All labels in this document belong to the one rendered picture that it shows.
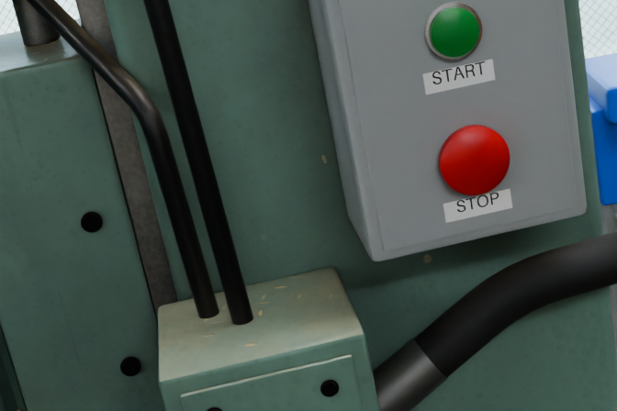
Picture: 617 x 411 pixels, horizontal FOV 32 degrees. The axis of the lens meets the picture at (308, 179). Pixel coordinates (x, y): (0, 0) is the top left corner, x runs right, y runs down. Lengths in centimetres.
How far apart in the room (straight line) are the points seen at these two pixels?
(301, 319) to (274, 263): 5
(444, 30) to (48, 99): 21
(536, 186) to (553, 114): 3
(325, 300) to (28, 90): 18
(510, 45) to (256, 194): 14
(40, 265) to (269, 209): 13
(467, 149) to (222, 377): 14
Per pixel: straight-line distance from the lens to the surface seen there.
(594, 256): 52
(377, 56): 44
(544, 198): 48
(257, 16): 49
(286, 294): 51
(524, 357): 58
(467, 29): 44
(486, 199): 47
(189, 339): 49
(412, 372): 51
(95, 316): 58
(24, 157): 55
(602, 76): 131
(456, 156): 45
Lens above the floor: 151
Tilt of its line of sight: 18 degrees down
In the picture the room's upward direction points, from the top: 11 degrees counter-clockwise
